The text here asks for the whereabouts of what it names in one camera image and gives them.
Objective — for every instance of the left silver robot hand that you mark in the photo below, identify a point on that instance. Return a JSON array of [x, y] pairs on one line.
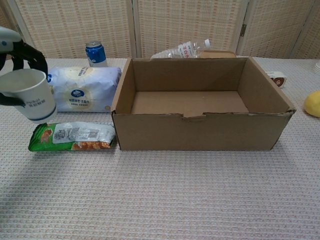
[[32, 56]]

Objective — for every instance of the small white paper cup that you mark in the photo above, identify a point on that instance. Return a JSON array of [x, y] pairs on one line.
[[32, 100]]

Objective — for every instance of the lavender tissue pack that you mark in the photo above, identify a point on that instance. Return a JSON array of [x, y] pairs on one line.
[[85, 87]]

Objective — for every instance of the green snack packet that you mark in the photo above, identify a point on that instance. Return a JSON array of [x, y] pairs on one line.
[[75, 137]]

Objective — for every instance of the open brown cardboard box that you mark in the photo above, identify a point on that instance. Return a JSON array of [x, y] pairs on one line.
[[200, 132]]

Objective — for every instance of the white food box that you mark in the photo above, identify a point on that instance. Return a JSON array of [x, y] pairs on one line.
[[278, 78]]

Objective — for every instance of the blue and white drink can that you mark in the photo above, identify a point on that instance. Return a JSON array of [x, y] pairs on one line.
[[96, 55]]

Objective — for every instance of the woven folding screen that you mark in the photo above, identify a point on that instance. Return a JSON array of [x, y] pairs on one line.
[[175, 22]]

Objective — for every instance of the clear plastic water bottle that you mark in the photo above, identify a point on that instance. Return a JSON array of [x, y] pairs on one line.
[[185, 51]]

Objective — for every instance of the pale woven tablecloth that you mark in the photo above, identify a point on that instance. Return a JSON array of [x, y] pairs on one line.
[[160, 195]]

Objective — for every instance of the yellow lemon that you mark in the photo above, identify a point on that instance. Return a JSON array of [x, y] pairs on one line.
[[313, 103]]

